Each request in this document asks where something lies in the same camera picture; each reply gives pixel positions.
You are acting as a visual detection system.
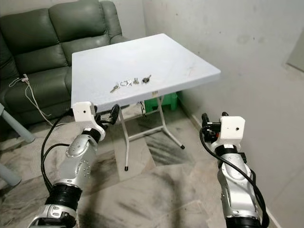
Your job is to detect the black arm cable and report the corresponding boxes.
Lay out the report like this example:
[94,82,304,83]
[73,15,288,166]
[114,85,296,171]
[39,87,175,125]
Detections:
[40,109,76,193]
[199,124,270,228]

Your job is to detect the dark green leather sofa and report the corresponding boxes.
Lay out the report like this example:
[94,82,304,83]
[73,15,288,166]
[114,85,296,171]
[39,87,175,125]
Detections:
[0,0,129,143]

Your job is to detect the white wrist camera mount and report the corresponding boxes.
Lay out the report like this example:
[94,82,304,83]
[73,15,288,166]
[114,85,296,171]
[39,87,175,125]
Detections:
[211,116,246,152]
[73,101,106,141]

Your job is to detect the white folding table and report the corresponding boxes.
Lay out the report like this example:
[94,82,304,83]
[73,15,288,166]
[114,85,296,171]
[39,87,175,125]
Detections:
[71,33,221,171]

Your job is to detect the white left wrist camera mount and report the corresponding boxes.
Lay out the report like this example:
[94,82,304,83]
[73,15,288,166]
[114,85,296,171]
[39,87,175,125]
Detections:
[73,101,106,141]

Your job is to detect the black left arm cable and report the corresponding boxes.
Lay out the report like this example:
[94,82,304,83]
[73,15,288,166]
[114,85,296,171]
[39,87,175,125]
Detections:
[40,109,76,193]

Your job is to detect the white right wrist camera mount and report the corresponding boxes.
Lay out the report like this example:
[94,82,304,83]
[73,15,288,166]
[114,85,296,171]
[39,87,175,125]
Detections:
[211,116,246,152]

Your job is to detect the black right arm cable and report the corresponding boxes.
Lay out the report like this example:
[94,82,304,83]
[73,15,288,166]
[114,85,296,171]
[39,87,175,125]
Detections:
[199,124,270,228]

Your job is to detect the grey table with tube legs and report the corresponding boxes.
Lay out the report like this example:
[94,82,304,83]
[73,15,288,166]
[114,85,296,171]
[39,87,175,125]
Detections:
[0,104,36,187]

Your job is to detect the white charger cable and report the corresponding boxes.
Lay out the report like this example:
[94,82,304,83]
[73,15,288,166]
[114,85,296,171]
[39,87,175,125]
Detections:
[9,74,54,126]

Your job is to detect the green plastic crate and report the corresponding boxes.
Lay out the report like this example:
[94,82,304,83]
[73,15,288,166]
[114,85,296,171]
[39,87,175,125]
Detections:
[143,93,179,114]

